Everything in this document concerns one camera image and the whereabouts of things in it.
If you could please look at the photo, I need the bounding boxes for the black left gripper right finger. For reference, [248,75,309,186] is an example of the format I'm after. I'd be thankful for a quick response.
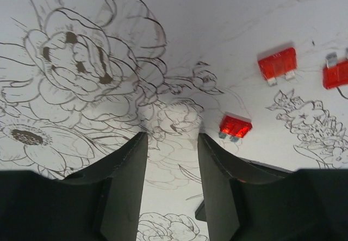
[197,133,347,240]

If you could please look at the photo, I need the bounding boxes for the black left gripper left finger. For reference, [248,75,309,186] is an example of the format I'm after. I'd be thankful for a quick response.
[1,132,148,240]

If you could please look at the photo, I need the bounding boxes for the black fuse box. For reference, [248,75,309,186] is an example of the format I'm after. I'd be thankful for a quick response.
[195,201,207,222]

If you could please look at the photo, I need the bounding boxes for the red blade fuse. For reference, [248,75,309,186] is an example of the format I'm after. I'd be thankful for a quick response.
[219,112,252,143]
[258,47,297,86]
[322,48,347,90]

